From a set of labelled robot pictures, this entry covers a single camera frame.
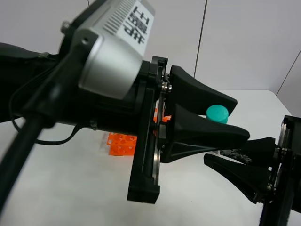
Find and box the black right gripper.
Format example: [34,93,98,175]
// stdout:
[204,115,301,226]

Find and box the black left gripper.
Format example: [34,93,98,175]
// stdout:
[95,56,250,204]

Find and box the test tube with green cap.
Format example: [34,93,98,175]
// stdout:
[199,105,229,124]

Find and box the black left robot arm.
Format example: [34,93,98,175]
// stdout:
[0,43,250,205]

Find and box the orange test tube rack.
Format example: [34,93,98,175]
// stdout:
[107,107,174,156]

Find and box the thick black cable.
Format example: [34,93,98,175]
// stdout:
[0,77,78,205]

